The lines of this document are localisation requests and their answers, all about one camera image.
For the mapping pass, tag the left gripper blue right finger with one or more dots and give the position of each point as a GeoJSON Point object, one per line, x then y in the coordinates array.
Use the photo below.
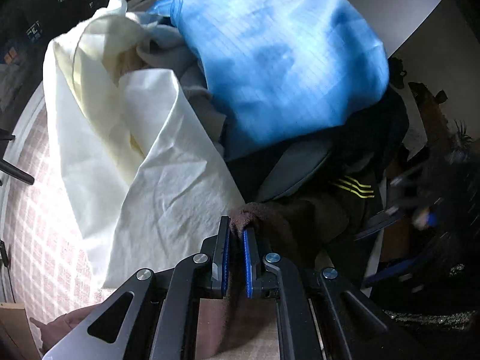
{"type": "Point", "coordinates": [320, 315]}

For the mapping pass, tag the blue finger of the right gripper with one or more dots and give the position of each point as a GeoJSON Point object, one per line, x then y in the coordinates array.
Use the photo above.
{"type": "Point", "coordinates": [428, 216]}
{"type": "Point", "coordinates": [380, 221]}

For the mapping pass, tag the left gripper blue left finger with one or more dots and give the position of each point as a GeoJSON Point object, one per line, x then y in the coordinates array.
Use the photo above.
{"type": "Point", "coordinates": [153, 315]}

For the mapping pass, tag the brown fleece garment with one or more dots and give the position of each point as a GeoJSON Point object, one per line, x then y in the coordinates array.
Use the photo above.
{"type": "Point", "coordinates": [308, 231]}

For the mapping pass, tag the person left hand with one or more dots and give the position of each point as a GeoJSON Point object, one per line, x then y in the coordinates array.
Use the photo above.
{"type": "Point", "coordinates": [52, 332]}

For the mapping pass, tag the black garment yellow print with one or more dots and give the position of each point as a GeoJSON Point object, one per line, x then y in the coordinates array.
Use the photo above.
{"type": "Point", "coordinates": [348, 161]}

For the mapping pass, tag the plaid beige table cloth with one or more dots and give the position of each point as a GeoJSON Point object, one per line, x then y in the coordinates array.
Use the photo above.
{"type": "Point", "coordinates": [49, 266]}

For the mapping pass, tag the cream white garment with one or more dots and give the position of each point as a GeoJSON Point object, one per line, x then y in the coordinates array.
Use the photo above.
{"type": "Point", "coordinates": [143, 179]}

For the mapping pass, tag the blue garment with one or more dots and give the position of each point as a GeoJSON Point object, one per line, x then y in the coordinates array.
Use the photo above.
{"type": "Point", "coordinates": [281, 69]}

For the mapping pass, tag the grey garment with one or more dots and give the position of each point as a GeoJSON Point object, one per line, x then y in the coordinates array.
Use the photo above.
{"type": "Point", "coordinates": [163, 47]}

